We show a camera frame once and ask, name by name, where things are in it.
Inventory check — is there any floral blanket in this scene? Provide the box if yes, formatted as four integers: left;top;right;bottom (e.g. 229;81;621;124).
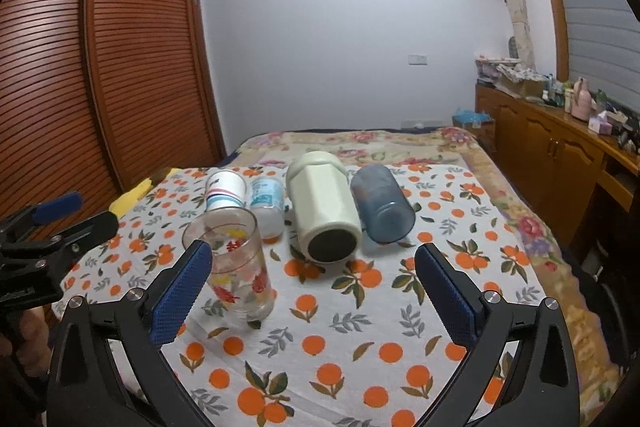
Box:
227;127;621;427

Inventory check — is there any box with blue contents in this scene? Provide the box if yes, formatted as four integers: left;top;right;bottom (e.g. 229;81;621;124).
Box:
452;108;496;152

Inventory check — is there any person's left hand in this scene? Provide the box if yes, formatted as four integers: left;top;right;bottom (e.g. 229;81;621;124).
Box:
0;307;53;380

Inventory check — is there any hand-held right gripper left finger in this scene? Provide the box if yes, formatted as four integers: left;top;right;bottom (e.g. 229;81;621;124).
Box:
45;239;218;427

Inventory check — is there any small blue label plastic bottle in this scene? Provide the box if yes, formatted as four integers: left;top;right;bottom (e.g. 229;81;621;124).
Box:
248;177;286;242

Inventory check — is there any tissue box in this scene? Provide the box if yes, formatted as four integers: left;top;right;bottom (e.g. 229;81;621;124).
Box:
589;112;613;135

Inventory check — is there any pink bottle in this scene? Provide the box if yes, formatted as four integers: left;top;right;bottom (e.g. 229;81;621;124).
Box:
572;77;591;120

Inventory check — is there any wooden sideboard cabinet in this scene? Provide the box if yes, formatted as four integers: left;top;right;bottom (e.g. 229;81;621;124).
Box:
475;84;640;248

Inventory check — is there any cream ribbed cup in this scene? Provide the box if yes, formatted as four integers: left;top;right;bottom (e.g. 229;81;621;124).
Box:
285;151;362;264

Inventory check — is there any striped white paper cup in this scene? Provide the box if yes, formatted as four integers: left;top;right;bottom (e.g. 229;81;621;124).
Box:
205;170;248;212

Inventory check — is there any window roller blind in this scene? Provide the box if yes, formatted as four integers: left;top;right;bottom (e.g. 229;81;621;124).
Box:
542;0;640;108

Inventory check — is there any yellow cloth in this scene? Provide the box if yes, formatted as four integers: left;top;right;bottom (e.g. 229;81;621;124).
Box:
109;167;183;215

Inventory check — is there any wooden louvred wardrobe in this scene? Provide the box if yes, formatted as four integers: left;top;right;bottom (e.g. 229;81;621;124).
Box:
0;0;226;228

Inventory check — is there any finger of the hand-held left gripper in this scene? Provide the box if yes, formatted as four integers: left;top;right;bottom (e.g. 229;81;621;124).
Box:
0;210;121;269
0;191;85;244

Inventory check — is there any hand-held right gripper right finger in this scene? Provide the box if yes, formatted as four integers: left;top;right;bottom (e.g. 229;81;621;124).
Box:
412;243;582;427

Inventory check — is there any pile of boxes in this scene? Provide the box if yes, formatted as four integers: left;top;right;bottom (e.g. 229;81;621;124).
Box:
475;57;548;100

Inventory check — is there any floral printed glass cup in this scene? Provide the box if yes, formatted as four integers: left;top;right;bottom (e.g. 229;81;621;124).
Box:
181;208;277;325

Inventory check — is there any blue translucent cup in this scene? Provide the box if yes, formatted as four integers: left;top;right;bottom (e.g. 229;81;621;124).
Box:
350;164;417;245

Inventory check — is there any orange fruit print cloth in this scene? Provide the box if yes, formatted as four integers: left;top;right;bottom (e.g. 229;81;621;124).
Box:
50;164;546;427

